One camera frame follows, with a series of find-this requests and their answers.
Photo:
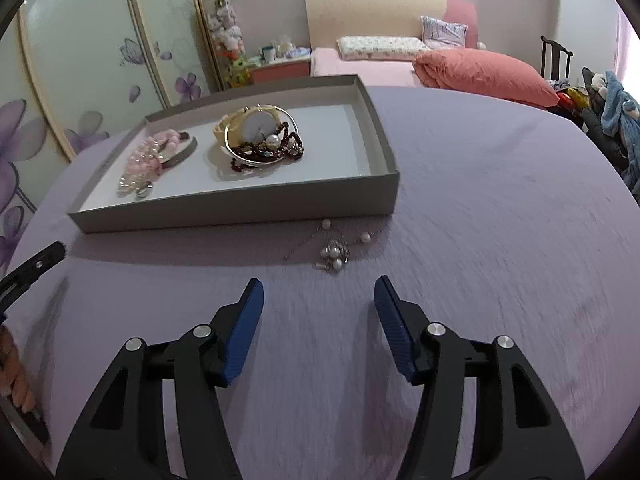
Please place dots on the yellow wrist watch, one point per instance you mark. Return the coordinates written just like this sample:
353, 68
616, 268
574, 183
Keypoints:
255, 125

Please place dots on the white floral pillow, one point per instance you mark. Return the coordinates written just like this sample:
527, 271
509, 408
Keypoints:
380, 47

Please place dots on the person's left hand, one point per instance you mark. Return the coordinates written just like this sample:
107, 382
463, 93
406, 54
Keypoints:
17, 375

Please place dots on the stack of plush toys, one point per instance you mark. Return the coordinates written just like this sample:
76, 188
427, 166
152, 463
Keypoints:
227, 35

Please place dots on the dark wooden chair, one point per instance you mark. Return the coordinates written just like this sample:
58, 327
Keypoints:
552, 57

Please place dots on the pink bed sheet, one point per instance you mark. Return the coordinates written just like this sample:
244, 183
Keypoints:
360, 67

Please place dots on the white cup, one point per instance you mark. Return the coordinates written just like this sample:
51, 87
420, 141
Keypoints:
267, 54

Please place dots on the pile of clothes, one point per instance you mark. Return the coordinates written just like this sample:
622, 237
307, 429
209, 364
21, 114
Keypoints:
595, 125

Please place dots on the pearl cluster earring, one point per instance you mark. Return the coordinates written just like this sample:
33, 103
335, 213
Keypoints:
334, 255

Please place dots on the thin silver bangle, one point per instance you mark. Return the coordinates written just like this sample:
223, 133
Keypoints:
227, 142

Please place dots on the purple tablecloth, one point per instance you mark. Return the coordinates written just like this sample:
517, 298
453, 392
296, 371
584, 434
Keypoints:
500, 240

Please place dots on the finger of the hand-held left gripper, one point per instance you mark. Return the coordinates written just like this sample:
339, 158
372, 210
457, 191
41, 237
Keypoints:
35, 267

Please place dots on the beige and pink headboard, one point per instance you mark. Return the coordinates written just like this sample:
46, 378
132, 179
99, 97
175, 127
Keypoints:
365, 12

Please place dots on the floral sliding door wardrobe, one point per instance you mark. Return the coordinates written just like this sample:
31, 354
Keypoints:
85, 50

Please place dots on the white pearl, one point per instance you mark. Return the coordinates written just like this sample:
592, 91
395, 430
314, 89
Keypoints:
272, 141

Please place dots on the grey cardboard tray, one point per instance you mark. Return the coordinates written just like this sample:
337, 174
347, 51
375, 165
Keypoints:
330, 160

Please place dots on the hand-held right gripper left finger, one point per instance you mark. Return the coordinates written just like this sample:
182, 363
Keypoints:
245, 330

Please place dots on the blue garment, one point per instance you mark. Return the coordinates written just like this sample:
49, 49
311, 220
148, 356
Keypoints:
617, 110

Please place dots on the pink pillow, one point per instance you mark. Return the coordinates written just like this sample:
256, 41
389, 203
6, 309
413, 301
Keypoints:
480, 75

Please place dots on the purple patterned pillow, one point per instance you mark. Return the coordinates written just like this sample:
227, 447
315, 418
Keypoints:
442, 32

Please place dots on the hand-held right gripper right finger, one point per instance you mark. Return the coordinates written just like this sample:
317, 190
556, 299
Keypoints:
395, 330

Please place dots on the pink nightstand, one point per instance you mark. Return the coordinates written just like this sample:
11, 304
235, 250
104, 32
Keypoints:
280, 72

